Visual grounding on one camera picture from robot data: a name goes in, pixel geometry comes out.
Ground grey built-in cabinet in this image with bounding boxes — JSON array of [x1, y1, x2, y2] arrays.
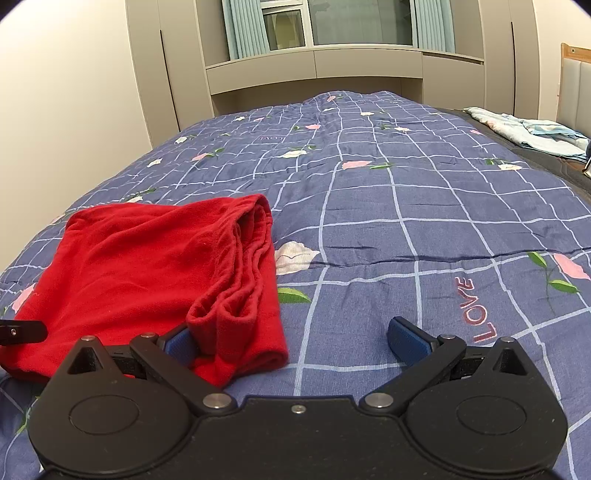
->
[[124, 0, 563, 149]]

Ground light blue curtain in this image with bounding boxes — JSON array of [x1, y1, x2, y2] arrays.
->
[[222, 0, 269, 59], [409, 0, 459, 54]]

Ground light blue patterned cloth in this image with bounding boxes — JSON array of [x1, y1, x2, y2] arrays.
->
[[463, 106, 590, 163]]

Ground blue checked floral blanket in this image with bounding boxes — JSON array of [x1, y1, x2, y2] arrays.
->
[[0, 90, 591, 480]]

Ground red pants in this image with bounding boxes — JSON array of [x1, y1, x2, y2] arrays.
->
[[0, 194, 291, 388]]

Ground padded headboard with wooden frame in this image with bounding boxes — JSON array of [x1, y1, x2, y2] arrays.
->
[[556, 42, 591, 139]]

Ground dark grey bed sheet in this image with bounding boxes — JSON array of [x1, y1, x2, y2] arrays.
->
[[434, 107, 591, 205]]

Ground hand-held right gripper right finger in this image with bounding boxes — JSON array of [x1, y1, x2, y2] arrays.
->
[[358, 316, 539, 418]]

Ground window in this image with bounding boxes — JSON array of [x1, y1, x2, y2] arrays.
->
[[261, 0, 415, 50]]

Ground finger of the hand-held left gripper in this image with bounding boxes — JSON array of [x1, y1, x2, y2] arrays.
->
[[0, 320, 48, 346]]

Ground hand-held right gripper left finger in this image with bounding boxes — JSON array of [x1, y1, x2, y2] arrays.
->
[[58, 323, 237, 418]]

